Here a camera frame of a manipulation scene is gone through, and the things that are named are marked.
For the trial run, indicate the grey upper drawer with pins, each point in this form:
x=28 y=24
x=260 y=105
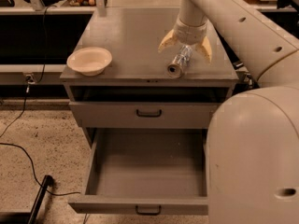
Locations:
x=143 y=115

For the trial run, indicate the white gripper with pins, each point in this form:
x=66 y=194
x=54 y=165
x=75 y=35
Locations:
x=191 y=33

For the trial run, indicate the white bowl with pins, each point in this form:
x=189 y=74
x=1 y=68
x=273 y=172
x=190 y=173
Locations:
x=89 y=61

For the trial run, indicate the black bar on floor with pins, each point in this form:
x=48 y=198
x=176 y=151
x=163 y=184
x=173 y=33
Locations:
x=47 y=182

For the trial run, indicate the grey metal drawer cabinet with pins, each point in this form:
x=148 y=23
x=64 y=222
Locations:
x=138 y=72

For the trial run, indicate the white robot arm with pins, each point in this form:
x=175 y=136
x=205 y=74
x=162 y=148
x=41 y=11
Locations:
x=252 y=144

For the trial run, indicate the small black device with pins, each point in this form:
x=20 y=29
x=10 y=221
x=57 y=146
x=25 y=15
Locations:
x=237 y=65

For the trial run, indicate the silver redbull can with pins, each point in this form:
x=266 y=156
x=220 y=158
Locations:
x=177 y=67

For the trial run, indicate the grey open lower drawer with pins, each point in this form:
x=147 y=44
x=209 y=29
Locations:
x=148 y=172

